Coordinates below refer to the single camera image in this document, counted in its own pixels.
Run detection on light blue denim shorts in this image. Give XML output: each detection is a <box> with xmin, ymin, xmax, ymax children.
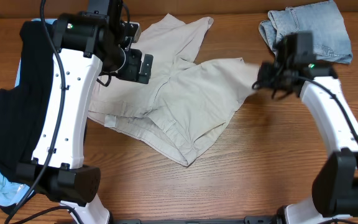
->
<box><xmin>259</xmin><ymin>1</ymin><xmax>353</xmax><ymax>64</ymax></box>

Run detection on beige shorts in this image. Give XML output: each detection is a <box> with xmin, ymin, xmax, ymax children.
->
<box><xmin>88</xmin><ymin>15</ymin><xmax>259</xmax><ymax>166</ymax></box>

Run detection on black garment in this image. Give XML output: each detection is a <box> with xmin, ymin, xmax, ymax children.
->
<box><xmin>0</xmin><ymin>21</ymin><xmax>88</xmax><ymax>215</ymax></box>

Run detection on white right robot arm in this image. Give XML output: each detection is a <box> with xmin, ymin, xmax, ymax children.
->
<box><xmin>252</xmin><ymin>62</ymin><xmax>358</xmax><ymax>223</ymax></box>

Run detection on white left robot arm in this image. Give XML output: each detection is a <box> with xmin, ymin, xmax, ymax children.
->
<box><xmin>16</xmin><ymin>12</ymin><xmax>153</xmax><ymax>223</ymax></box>

